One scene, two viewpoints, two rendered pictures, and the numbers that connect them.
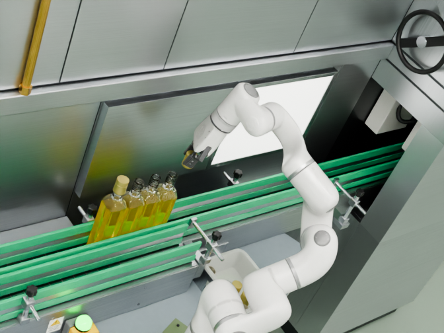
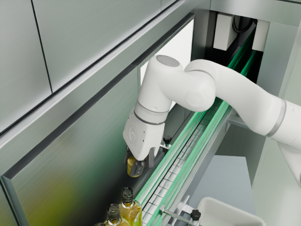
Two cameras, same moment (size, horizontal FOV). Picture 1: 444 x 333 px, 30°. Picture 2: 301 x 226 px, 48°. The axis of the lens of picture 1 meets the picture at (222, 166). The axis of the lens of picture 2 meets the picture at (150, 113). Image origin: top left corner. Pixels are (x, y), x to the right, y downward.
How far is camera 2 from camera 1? 1.54 m
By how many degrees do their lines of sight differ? 8
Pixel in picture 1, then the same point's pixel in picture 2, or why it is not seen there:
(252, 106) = (182, 77)
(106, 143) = (37, 210)
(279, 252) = (222, 173)
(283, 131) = (221, 85)
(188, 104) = (100, 112)
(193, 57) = (78, 62)
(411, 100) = (253, 8)
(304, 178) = (291, 125)
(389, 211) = not seen: hidden behind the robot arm
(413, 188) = (284, 71)
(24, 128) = not seen: outside the picture
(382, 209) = not seen: hidden behind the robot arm
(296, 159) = (270, 109)
